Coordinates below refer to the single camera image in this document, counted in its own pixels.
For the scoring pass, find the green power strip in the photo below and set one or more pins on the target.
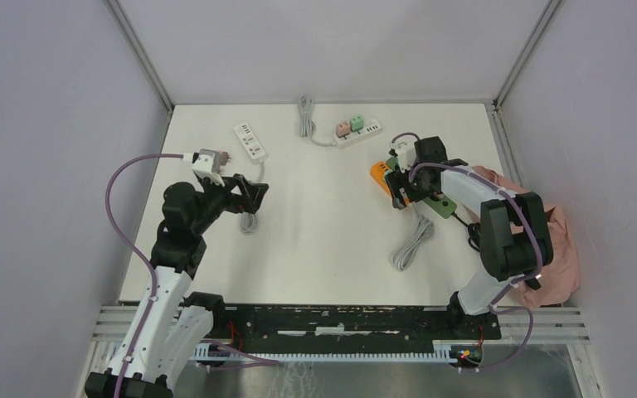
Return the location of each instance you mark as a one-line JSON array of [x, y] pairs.
[[439, 203]]

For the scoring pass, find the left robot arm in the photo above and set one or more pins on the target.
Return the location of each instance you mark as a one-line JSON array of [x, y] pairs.
[[169, 324]]

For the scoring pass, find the black mounting base plate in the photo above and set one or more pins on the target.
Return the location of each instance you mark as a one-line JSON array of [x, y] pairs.
[[341, 329]]

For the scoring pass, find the grey near strip cable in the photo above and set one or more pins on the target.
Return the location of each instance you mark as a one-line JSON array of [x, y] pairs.
[[249, 222]]

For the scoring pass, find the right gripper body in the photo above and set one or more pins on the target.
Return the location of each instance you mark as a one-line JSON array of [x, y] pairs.
[[415, 187]]

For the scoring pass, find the orange power strip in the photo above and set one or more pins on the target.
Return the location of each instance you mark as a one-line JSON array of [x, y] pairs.
[[380, 172]]

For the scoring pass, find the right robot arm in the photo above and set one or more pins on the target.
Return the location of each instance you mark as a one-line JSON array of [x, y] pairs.
[[511, 232]]

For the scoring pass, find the pink cloth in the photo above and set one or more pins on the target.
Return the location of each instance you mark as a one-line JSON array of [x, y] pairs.
[[561, 277]]

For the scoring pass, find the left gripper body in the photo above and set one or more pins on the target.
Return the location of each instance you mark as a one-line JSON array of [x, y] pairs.
[[235, 202]]

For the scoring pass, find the green adapter on far strip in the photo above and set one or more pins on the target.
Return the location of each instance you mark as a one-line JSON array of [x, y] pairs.
[[356, 123]]

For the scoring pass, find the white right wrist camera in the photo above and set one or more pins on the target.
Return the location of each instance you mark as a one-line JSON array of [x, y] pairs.
[[404, 153]]

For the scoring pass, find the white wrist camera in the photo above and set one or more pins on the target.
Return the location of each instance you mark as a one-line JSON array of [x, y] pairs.
[[206, 168], [404, 153]]

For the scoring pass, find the white slotted cable duct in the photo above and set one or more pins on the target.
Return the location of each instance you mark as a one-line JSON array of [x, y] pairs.
[[203, 353]]

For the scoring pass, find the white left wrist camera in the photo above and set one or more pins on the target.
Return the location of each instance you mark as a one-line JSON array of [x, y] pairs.
[[206, 168]]

